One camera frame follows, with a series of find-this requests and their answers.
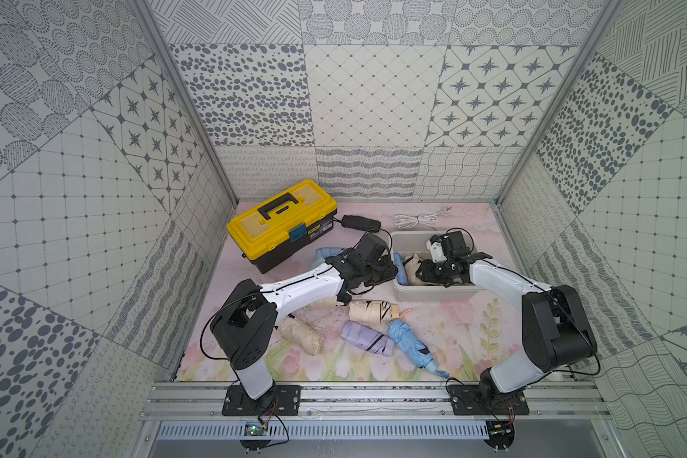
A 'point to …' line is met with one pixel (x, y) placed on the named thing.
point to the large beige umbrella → (411, 263)
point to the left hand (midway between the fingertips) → (401, 265)
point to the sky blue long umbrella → (401, 333)
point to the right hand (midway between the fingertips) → (423, 277)
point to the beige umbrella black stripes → (374, 312)
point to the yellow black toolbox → (283, 223)
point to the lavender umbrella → (367, 338)
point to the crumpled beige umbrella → (305, 337)
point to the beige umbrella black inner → (328, 302)
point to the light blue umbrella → (402, 274)
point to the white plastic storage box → (415, 242)
